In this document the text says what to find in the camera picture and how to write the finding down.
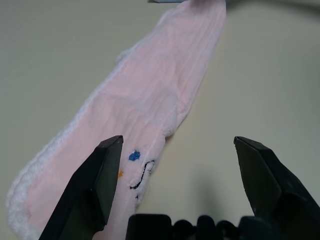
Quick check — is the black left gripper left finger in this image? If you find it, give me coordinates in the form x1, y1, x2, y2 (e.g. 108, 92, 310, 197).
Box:
38, 134, 125, 240

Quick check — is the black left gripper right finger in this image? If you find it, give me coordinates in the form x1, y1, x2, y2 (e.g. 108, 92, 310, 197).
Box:
233, 136, 320, 240

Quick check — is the pink striped towel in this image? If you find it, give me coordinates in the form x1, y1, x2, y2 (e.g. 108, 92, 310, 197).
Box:
5, 0, 228, 240

